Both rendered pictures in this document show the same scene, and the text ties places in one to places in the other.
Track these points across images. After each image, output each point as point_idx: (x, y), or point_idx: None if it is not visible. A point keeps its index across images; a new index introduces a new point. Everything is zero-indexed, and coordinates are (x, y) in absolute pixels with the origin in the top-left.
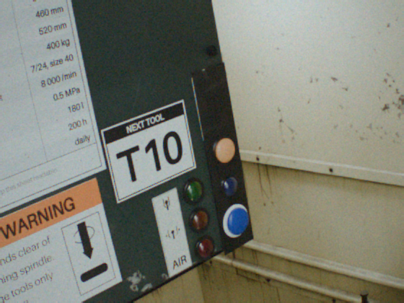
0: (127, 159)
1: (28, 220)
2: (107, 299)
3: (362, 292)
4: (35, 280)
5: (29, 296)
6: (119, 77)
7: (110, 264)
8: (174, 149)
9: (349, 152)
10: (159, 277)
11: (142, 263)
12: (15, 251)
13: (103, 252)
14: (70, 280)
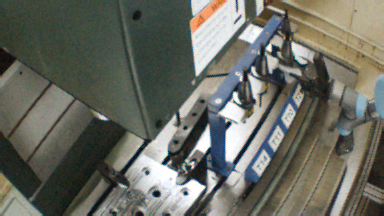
0: None
1: (221, 0)
2: (239, 31)
3: (285, 9)
4: (220, 28)
5: (217, 37)
6: None
7: (242, 14)
8: None
9: None
10: (254, 16)
11: (250, 11)
12: (215, 16)
13: (241, 9)
14: (230, 25)
